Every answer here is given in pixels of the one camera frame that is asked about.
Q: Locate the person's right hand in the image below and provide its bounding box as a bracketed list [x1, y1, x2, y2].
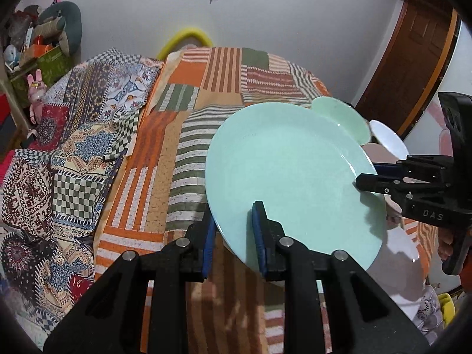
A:
[437, 228, 455, 263]

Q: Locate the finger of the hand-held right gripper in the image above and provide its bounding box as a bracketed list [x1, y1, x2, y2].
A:
[355, 173, 445, 207]
[372, 154, 455, 178]

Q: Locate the white plate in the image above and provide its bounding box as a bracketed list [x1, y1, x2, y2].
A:
[369, 225, 425, 316]

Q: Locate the mint green plate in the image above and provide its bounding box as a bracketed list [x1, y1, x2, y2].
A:
[204, 102, 388, 271]

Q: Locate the heart print wardrobe door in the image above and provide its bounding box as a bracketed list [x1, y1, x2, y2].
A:
[402, 22, 472, 163]

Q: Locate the patterned patchwork blanket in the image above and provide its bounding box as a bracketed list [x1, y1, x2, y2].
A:
[0, 48, 165, 336]

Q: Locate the brown wooden door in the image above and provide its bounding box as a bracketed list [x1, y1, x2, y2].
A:
[356, 0, 458, 133]

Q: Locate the grey green plush toy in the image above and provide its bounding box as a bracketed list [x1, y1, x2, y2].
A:
[37, 1, 82, 56]

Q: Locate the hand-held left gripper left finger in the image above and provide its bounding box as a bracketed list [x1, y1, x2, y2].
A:
[42, 216, 218, 354]

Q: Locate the white spotted bowl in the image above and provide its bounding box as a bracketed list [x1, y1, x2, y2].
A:
[370, 120, 410, 162]

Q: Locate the mint green bowl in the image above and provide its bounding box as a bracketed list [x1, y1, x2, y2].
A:
[312, 96, 370, 145]

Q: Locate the green storage box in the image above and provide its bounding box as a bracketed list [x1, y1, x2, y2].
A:
[9, 42, 72, 96]

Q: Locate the pink bowl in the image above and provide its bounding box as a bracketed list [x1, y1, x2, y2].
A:
[362, 143, 403, 227]

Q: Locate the pink rabbit doll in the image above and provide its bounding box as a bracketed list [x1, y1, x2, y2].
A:
[27, 69, 48, 124]

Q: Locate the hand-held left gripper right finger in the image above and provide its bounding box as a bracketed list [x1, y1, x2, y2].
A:
[252, 201, 432, 354]

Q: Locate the person's floral clothing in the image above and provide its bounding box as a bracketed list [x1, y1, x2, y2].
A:
[415, 286, 443, 334]

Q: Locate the striped patchwork cloth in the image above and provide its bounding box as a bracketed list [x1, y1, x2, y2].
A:
[94, 46, 439, 354]

